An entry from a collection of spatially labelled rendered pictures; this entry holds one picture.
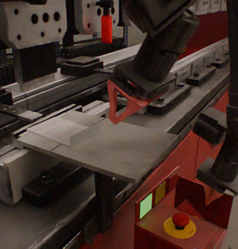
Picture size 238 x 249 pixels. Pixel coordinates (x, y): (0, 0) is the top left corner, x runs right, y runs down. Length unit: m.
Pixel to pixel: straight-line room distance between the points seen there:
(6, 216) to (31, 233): 0.07
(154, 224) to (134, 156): 0.24
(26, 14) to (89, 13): 0.18
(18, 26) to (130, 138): 0.29
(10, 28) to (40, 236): 0.36
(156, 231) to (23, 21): 0.50
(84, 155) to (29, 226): 0.17
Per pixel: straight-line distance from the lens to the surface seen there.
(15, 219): 0.62
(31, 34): 0.58
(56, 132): 0.63
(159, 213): 0.76
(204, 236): 0.72
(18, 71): 0.62
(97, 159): 0.53
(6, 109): 0.78
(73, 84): 1.12
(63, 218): 0.61
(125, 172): 0.50
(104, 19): 0.71
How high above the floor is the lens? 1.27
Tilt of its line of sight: 23 degrees down
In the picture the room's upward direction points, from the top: straight up
